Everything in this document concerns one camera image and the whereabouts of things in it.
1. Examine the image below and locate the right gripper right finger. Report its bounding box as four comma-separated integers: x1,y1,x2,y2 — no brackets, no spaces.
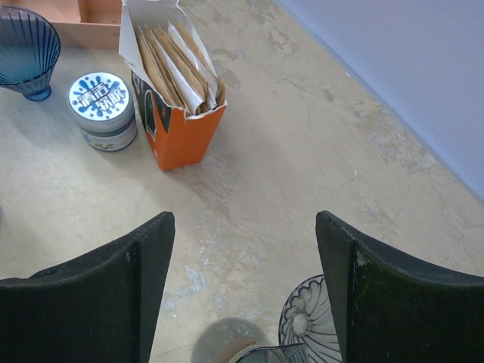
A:
315,211,483,362

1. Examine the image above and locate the smoky glass dripper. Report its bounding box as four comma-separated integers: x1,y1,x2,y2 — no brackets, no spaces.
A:
278,275,342,362

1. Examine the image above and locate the small blue white jar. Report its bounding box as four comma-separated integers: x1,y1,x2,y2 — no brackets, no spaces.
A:
67,72,138,152

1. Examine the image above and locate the clear glass carafe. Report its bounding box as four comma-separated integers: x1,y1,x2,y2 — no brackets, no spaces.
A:
191,318,309,363

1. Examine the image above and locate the orange coffee filter box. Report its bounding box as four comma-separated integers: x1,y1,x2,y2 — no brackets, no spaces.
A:
119,1,227,171

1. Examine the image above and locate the blue glass dripper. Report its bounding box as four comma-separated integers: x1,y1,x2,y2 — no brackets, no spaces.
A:
1,5,61,102

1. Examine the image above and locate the pink plastic desk organizer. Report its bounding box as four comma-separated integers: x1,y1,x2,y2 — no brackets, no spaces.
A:
1,0,122,50

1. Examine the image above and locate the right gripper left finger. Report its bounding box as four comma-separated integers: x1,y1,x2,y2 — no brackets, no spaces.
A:
1,212,175,362

